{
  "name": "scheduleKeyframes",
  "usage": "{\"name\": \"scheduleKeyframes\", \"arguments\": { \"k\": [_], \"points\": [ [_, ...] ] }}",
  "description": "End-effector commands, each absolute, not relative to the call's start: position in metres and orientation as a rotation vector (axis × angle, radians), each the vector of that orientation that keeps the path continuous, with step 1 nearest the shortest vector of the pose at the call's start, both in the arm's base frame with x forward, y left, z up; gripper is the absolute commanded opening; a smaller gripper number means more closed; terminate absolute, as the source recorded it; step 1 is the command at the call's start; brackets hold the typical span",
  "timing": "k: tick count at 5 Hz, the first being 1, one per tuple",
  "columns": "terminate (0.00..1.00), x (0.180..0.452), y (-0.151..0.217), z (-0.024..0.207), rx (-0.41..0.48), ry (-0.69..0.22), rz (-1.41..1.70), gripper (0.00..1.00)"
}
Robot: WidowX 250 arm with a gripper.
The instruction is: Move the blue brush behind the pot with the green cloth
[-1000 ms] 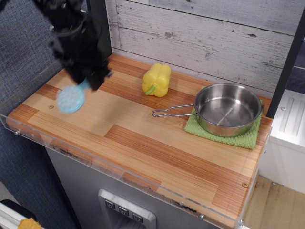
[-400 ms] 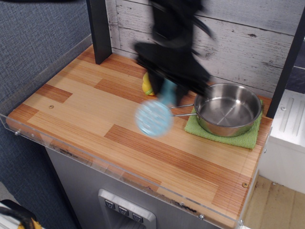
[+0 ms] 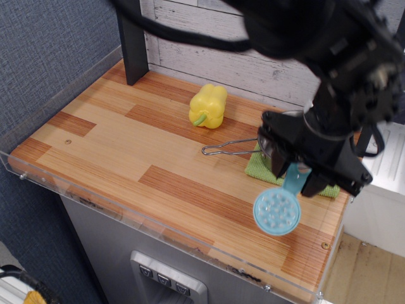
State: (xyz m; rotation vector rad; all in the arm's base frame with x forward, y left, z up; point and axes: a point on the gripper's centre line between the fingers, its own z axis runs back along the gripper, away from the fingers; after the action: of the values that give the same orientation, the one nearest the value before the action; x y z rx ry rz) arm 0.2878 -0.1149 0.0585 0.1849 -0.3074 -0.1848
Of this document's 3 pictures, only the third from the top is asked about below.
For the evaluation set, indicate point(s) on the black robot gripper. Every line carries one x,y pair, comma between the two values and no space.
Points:
332,161

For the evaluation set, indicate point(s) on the light blue scrub brush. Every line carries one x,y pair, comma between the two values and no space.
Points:
277,211

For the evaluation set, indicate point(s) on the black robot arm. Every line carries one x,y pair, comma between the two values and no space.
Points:
348,47

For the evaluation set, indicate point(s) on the green cloth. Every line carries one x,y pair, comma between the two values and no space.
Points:
256,168

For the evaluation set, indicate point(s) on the white toy sink unit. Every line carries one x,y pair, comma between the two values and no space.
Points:
376,215

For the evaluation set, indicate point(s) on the yellow toy bell pepper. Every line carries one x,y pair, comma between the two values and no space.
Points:
207,107

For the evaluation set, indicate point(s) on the silver dispenser button panel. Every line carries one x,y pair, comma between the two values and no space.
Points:
158,282

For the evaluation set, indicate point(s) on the grey toy fridge cabinet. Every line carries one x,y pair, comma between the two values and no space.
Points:
108,242

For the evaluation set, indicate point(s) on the clear acrylic table guard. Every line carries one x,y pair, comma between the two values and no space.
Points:
132,150

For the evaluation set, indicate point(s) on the yellow object bottom left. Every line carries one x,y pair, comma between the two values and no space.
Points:
34,297

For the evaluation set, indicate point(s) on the dark vertical post left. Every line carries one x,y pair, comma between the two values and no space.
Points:
133,43

